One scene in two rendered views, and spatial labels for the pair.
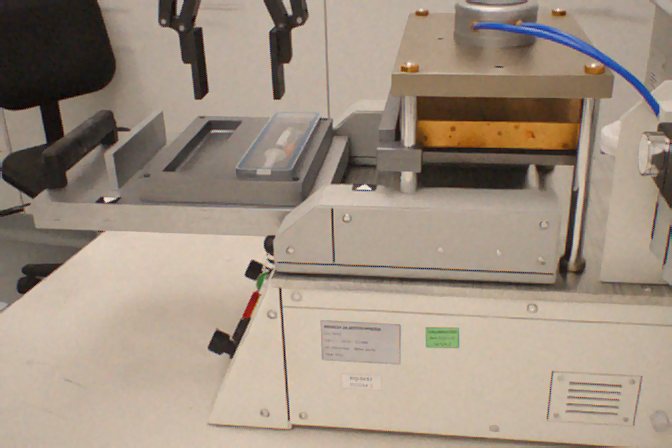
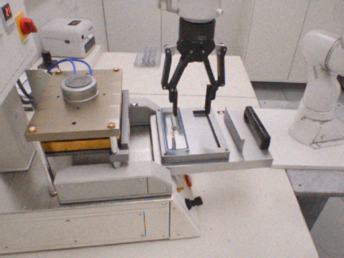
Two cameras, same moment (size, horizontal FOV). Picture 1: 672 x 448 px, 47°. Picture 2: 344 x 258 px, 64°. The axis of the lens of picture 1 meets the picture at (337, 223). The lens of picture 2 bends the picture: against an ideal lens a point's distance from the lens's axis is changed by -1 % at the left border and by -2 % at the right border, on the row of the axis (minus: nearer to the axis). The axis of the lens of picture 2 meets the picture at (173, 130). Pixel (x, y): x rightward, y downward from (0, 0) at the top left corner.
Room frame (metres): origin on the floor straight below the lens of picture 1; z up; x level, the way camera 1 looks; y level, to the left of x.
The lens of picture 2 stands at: (1.36, -0.11, 1.44)
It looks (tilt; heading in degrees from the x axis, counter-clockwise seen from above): 38 degrees down; 163
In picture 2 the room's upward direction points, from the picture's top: 1 degrees clockwise
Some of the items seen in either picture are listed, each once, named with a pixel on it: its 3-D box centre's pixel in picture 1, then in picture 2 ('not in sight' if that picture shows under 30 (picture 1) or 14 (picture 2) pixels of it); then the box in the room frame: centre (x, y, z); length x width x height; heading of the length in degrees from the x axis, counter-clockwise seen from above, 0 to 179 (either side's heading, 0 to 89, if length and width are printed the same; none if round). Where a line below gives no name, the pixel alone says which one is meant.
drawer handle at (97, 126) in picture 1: (82, 145); (256, 125); (0.83, 0.28, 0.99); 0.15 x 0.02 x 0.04; 171
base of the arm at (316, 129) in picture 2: not in sight; (321, 119); (0.68, 0.68, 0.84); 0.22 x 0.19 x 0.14; 78
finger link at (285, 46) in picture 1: (293, 37); (167, 92); (0.80, 0.04, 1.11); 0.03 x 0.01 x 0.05; 83
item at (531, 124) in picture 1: (490, 84); (85, 109); (0.75, -0.16, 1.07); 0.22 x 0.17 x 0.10; 171
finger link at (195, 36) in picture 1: (198, 63); (208, 99); (0.81, 0.14, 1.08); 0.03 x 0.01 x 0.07; 173
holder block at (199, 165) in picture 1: (244, 155); (189, 132); (0.80, 0.10, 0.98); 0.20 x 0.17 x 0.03; 171
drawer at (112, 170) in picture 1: (203, 164); (206, 134); (0.81, 0.15, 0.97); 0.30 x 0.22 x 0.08; 81
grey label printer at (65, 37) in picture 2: not in sight; (69, 37); (-0.32, -0.24, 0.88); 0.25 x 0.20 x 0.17; 67
